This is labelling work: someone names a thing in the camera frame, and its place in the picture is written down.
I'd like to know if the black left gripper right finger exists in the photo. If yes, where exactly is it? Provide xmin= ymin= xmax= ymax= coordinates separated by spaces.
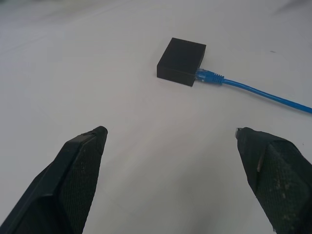
xmin=234 ymin=126 xmax=312 ymax=234

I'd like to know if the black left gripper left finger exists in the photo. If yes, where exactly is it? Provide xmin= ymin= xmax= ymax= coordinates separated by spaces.
xmin=0 ymin=125 xmax=108 ymax=234

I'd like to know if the black box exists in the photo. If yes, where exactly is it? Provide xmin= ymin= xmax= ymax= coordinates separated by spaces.
xmin=156 ymin=37 xmax=207 ymax=88

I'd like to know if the blue Ethernet cable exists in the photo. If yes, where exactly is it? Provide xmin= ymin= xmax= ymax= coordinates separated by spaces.
xmin=195 ymin=68 xmax=312 ymax=114

